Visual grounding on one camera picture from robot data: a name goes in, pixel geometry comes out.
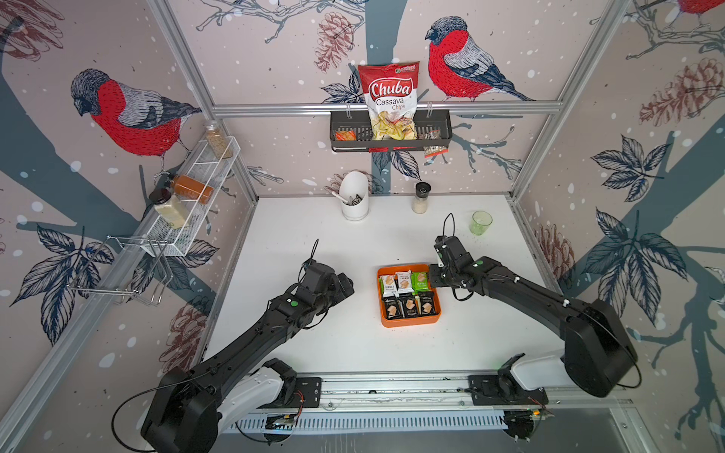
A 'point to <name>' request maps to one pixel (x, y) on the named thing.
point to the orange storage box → (408, 322)
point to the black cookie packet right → (428, 303)
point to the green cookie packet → (419, 282)
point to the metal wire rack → (130, 270)
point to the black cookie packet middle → (410, 304)
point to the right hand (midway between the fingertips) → (432, 272)
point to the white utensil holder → (354, 195)
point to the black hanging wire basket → (352, 131)
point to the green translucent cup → (480, 223)
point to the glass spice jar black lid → (420, 203)
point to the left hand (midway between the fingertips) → (349, 283)
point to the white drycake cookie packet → (404, 281)
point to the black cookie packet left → (391, 307)
